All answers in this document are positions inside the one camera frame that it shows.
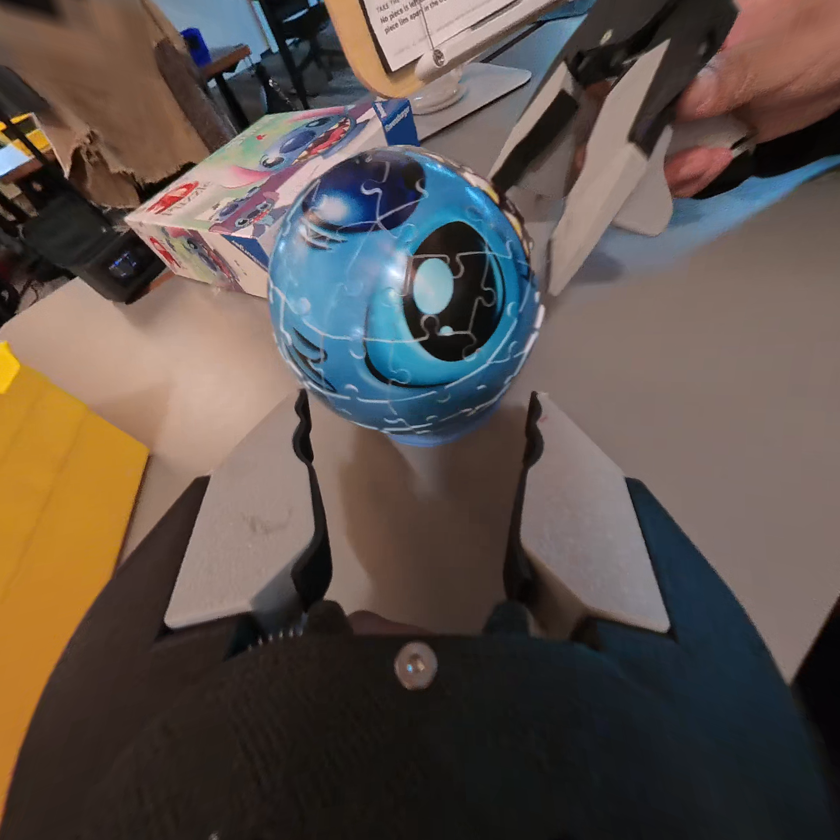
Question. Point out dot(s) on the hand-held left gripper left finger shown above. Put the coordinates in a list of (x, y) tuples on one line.
[(249, 538)]

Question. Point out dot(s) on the blue cartoon puzzle ball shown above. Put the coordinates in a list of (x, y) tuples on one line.
[(394, 295)]

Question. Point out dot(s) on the black office chair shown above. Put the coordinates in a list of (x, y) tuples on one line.
[(295, 39)]

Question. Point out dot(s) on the brown burlap cloth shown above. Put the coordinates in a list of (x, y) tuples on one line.
[(98, 79)]

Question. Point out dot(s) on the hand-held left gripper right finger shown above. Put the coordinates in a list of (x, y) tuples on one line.
[(584, 538)]

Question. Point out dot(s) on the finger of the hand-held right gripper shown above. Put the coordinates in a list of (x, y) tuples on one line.
[(535, 124), (597, 184)]

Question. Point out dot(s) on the wooden background table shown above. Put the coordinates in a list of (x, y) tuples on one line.
[(226, 58)]

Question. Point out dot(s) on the printed cardboard puzzle box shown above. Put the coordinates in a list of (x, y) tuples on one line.
[(216, 197)]

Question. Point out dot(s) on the wooden document stand with sheet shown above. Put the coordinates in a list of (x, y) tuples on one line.
[(426, 39)]

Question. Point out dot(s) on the person's right forearm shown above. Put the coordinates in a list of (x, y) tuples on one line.
[(787, 157)]

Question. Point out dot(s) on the black electronic device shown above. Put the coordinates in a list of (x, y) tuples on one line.
[(85, 243)]

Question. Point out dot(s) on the yellow plastic bin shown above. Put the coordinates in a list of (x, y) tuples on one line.
[(59, 525)]

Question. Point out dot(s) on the person's right hand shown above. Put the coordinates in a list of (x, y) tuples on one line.
[(781, 65)]

